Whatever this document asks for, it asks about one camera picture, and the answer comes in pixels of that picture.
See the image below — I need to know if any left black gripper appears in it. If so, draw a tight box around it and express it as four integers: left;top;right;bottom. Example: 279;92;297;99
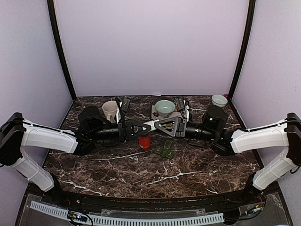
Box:
89;118;151;143

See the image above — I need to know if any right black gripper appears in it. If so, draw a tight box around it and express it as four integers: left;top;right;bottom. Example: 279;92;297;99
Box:
155;116;217;142

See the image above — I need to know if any white pill bottle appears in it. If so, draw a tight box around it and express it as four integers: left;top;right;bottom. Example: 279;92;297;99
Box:
144;121;155;127

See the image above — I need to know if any red pill bottle grey lid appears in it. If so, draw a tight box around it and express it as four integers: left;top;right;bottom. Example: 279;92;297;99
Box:
139;133;151;149

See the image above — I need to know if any green pill organizer box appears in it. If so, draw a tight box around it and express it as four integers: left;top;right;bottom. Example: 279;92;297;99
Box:
154;140;175;159

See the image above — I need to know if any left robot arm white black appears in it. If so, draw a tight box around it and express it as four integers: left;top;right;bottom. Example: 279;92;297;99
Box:
0;105;155;205

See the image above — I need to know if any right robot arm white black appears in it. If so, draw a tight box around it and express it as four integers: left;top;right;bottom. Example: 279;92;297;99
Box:
154;106;301;204

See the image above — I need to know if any floral square coaster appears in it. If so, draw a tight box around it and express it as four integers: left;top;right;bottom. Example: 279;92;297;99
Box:
151;105;182;131

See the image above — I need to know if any celadon green bowl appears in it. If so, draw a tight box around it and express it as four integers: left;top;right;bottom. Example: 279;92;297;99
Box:
155;100;175;118

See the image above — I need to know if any cream ceramic mug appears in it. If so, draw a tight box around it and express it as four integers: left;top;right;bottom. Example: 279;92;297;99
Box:
102;101;118;123

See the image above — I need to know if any small white bowl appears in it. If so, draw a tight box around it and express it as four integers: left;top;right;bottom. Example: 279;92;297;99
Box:
211;94;228;108

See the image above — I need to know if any small circuit board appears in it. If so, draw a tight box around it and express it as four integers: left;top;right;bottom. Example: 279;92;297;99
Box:
67;210;88;223

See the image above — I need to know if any white slotted cable duct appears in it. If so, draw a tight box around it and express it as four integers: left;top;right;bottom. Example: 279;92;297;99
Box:
30;201;225;226

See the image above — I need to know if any black right frame post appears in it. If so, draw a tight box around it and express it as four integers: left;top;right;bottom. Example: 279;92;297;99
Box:
228;0;256;101

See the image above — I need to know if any black frame post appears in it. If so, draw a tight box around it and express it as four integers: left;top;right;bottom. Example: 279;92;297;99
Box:
228;0;256;101
47;0;77;101

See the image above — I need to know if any black left frame post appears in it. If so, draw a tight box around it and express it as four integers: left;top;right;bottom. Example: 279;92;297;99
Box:
47;0;77;101

